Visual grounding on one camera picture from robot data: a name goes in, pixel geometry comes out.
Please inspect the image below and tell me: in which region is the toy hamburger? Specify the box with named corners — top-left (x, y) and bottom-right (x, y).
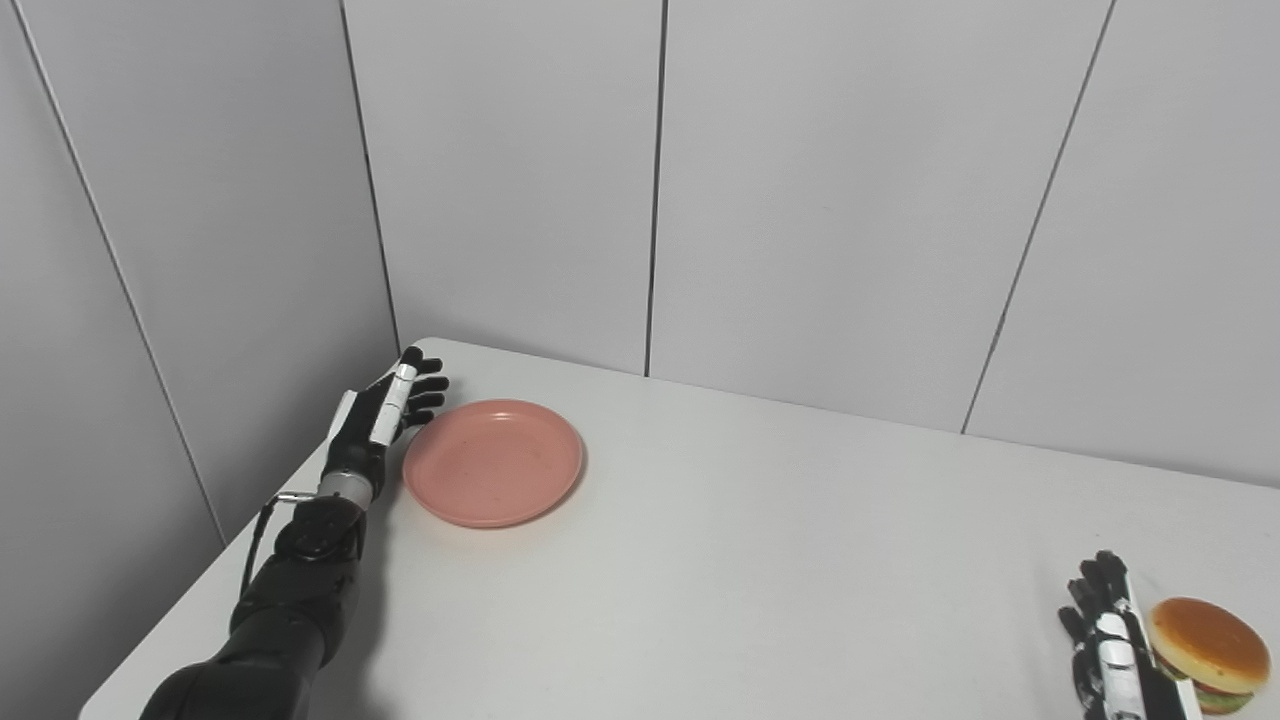
top-left (1146, 597), bottom-right (1272, 716)

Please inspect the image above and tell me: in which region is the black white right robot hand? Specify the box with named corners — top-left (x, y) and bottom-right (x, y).
top-left (1058, 550), bottom-right (1201, 720)

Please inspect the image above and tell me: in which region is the pink round plate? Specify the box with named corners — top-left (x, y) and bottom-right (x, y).
top-left (403, 399), bottom-right (585, 529)

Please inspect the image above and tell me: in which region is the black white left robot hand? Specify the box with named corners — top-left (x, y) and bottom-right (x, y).
top-left (322, 346), bottom-right (450, 481)

